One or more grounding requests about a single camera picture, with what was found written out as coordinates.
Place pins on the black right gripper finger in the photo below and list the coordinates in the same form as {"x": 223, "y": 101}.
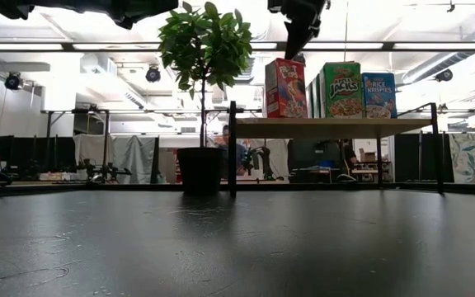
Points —
{"x": 299, "y": 33}

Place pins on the red Froot Loops cereal box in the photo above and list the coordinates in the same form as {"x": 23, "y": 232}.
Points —
{"x": 285, "y": 90}

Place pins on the blue Rice Krispies cereal box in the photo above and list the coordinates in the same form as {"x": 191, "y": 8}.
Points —
{"x": 379, "y": 97}

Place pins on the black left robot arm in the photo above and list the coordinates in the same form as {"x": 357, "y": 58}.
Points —
{"x": 138, "y": 10}

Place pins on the small background robot arm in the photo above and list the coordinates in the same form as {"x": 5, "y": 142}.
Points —
{"x": 260, "y": 158}

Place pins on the wooden shelf black legs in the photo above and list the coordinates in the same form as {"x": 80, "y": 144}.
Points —
{"x": 324, "y": 128}

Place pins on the green potted plant black pot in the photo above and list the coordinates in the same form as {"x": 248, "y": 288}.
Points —
{"x": 204, "y": 41}

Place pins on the person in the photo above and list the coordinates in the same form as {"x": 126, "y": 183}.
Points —
{"x": 223, "y": 136}

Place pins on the background work table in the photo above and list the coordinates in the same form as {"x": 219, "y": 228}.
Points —
{"x": 326, "y": 166}

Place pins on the brown cardboard box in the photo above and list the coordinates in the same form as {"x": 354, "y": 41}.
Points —
{"x": 367, "y": 156}

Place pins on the black round ceiling fixture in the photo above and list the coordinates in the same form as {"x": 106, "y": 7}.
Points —
{"x": 443, "y": 75}
{"x": 13, "y": 81}
{"x": 153, "y": 74}

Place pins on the black partition panel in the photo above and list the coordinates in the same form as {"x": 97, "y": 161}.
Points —
{"x": 406, "y": 156}

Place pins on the grey hanging cloth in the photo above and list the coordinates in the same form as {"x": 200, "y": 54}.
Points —
{"x": 134, "y": 158}

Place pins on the floral fabric panel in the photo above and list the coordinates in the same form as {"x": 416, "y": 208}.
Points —
{"x": 474, "y": 156}

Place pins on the white hanging cloth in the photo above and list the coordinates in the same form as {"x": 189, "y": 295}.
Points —
{"x": 89, "y": 148}

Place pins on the black background desk panel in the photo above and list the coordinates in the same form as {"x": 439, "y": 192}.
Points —
{"x": 35, "y": 152}

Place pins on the black background table frame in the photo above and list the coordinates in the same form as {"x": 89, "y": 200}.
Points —
{"x": 106, "y": 123}

